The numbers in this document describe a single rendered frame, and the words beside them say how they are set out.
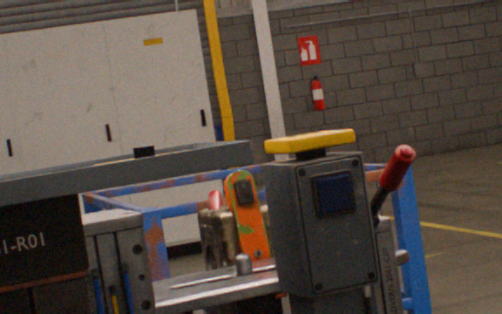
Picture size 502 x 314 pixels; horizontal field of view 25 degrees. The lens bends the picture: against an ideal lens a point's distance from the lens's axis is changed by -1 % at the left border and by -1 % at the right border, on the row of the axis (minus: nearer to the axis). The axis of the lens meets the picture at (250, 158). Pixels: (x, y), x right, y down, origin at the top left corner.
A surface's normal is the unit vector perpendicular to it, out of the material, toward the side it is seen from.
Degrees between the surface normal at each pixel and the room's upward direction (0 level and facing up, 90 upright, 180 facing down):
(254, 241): 78
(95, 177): 90
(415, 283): 90
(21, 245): 90
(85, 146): 90
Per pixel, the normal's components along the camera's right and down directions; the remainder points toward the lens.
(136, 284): 0.35, 0.00
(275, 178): -0.93, 0.16
